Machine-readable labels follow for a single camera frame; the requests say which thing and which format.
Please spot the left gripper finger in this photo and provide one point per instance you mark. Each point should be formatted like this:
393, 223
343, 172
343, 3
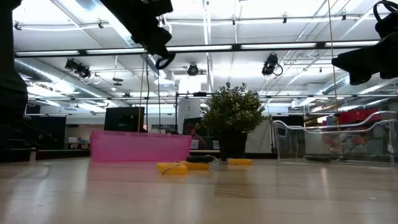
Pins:
154, 42

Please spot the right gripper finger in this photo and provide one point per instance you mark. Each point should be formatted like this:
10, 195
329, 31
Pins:
357, 78
360, 62

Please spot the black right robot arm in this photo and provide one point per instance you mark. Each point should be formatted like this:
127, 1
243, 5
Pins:
388, 26

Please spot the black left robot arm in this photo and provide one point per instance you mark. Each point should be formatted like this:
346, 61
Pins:
12, 93

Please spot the red storage boxes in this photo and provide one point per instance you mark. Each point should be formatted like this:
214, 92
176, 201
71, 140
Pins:
357, 116

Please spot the black background monitor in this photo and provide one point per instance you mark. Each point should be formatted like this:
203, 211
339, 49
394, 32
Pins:
124, 119

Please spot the clear plastic bin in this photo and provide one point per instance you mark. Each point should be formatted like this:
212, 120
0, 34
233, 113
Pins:
295, 137

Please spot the person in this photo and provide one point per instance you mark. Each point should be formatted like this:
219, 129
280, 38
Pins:
194, 132

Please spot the potted green plant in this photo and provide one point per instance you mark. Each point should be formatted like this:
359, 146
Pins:
231, 112

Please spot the translucent red plastic bin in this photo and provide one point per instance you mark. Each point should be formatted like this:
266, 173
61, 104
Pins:
140, 146

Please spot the black ceiling-mounted camera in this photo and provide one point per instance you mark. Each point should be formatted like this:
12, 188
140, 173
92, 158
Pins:
192, 69
77, 68
270, 66

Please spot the black overhead frame bar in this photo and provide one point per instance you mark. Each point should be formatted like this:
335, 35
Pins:
236, 47

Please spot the black aluminium table frame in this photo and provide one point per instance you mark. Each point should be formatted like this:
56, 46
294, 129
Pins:
62, 154

